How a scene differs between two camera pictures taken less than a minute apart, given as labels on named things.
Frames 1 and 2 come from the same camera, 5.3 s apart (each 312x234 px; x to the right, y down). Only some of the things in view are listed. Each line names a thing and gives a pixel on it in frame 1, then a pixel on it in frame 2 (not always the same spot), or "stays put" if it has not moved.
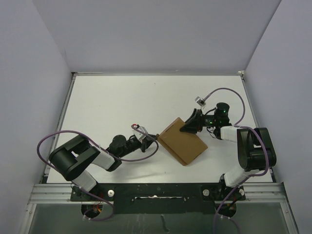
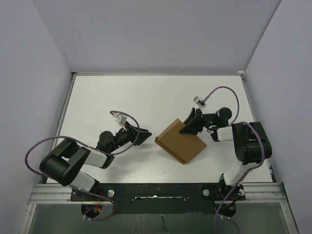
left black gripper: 146,141 → 132,132
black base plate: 160,198 stays put
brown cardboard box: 185,146 stays put
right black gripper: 194,123 stays put
